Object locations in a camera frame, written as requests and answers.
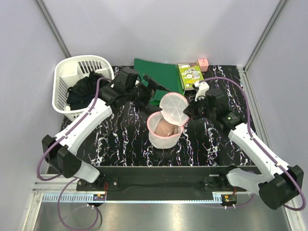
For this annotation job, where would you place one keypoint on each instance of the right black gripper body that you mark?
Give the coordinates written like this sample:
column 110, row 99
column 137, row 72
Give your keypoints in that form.
column 203, row 111

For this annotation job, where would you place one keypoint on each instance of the green book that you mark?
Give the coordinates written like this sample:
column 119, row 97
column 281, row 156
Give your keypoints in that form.
column 189, row 74

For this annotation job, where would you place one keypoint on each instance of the beige pink bra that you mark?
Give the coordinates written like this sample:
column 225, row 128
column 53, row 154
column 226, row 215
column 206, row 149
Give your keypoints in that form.
column 166, row 129

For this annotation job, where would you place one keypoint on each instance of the green folder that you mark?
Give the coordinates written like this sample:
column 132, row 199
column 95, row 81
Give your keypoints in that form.
column 165, row 74

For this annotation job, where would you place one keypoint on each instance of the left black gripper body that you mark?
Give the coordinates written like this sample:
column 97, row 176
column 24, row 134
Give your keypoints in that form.
column 142, row 95

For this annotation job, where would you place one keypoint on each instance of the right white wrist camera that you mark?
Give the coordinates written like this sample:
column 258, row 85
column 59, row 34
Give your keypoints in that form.
column 201, row 88

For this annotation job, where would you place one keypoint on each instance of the white mesh laundry bag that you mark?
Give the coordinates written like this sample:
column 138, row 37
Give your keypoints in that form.
column 172, row 106

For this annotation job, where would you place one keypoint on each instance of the black clothes in basket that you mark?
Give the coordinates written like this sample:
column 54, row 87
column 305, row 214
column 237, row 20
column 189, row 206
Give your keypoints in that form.
column 81, row 94

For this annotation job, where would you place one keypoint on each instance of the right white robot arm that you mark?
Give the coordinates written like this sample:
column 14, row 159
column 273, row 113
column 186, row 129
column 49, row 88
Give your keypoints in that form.
column 278, row 182

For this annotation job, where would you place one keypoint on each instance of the black marbled table mat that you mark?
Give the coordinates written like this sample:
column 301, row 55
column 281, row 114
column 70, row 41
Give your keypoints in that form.
column 122, row 140

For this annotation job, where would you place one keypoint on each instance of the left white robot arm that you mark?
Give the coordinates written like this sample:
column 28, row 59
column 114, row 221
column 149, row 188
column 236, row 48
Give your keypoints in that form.
column 60, row 150

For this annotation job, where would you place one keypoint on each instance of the pink small box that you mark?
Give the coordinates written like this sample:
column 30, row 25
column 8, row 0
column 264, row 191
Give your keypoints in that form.
column 203, row 64

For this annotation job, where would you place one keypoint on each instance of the black mounting base plate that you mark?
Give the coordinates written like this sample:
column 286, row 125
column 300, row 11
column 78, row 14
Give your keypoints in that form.
column 160, row 184

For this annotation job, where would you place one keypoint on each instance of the white cable duct rail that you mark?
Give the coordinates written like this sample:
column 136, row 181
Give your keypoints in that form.
column 74, row 197

